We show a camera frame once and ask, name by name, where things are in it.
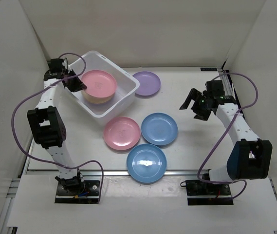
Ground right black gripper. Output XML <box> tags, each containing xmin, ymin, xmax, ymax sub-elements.
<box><xmin>180</xmin><ymin>89</ymin><xmax>212</xmax><ymax>121</ymax></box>

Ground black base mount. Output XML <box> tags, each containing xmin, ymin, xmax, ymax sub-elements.
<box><xmin>180</xmin><ymin>179</ymin><xmax>233</xmax><ymax>206</ymax></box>
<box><xmin>55</xmin><ymin>171</ymin><xmax>102</xmax><ymax>204</ymax></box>

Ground blue plate front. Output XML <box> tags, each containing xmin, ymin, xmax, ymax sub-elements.
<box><xmin>126</xmin><ymin>144</ymin><xmax>167</xmax><ymax>184</ymax></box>

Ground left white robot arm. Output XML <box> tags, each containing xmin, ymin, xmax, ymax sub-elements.
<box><xmin>27</xmin><ymin>58</ymin><xmax>86</xmax><ymax>195</ymax></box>

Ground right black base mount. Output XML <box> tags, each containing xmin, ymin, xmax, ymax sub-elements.
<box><xmin>180</xmin><ymin>179</ymin><xmax>233</xmax><ymax>206</ymax></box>

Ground pink plate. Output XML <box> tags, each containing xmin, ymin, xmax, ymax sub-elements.
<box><xmin>103</xmin><ymin>117</ymin><xmax>141</xmax><ymax>151</ymax></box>
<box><xmin>81</xmin><ymin>70</ymin><xmax>117</xmax><ymax>99</ymax></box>

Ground cream plate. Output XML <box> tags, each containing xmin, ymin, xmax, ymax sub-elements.
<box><xmin>81</xmin><ymin>90</ymin><xmax>114</xmax><ymax>104</ymax></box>

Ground blue plate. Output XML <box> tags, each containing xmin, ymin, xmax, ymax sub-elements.
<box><xmin>126</xmin><ymin>144</ymin><xmax>167</xmax><ymax>184</ymax></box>
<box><xmin>141</xmin><ymin>113</ymin><xmax>179</xmax><ymax>146</ymax></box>

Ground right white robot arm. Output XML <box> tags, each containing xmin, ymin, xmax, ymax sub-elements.
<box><xmin>180</xmin><ymin>80</ymin><xmax>273</xmax><ymax>195</ymax></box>

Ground white plastic bin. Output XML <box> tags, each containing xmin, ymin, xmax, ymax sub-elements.
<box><xmin>66</xmin><ymin>51</ymin><xmax>140</xmax><ymax>126</ymax></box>

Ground front aluminium rail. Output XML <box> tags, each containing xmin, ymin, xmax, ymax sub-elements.
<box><xmin>24</xmin><ymin>170</ymin><xmax>197</xmax><ymax>176</ymax></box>

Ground purple plate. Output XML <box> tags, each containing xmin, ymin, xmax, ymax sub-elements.
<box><xmin>133</xmin><ymin>71</ymin><xmax>161</xmax><ymax>97</ymax></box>

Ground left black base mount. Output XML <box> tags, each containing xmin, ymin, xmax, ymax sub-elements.
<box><xmin>55</xmin><ymin>171</ymin><xmax>102</xmax><ymax>204</ymax></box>

